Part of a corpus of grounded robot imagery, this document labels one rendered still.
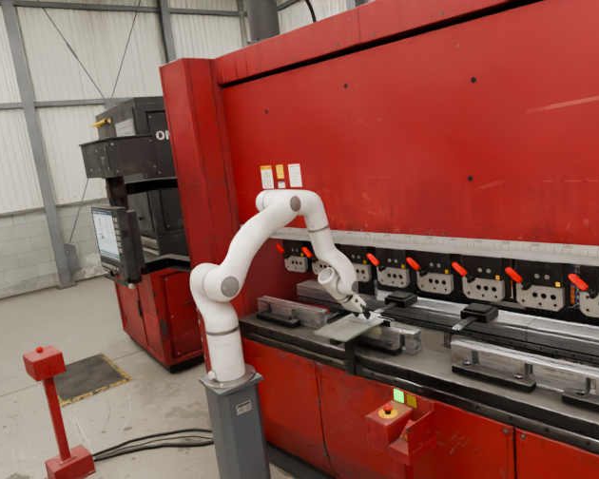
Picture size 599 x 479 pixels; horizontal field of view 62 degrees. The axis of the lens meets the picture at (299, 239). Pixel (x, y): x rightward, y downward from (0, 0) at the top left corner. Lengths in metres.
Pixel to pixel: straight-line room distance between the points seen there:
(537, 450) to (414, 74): 1.38
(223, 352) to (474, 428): 0.96
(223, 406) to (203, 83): 1.65
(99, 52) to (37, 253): 3.37
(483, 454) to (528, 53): 1.40
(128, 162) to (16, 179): 6.16
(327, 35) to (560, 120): 0.99
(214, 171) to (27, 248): 6.37
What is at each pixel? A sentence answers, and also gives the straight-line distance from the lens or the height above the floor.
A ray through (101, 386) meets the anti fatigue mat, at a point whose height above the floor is 0.01.
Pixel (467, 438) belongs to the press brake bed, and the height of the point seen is 0.66.
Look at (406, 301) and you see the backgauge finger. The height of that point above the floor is 1.02.
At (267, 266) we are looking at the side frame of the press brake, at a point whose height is 1.12.
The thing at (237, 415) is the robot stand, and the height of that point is 0.89.
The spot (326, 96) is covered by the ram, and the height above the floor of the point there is 1.99.
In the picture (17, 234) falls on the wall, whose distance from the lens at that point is 8.83.
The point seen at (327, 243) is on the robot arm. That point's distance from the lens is 2.03.
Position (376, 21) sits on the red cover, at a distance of 2.08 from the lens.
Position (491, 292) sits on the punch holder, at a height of 1.21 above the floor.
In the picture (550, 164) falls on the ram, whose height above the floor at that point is 1.65.
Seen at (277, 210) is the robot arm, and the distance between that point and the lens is 1.82.
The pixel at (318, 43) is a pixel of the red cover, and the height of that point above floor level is 2.21.
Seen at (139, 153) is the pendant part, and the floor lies 1.85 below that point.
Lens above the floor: 1.81
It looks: 11 degrees down
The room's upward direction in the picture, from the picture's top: 7 degrees counter-clockwise
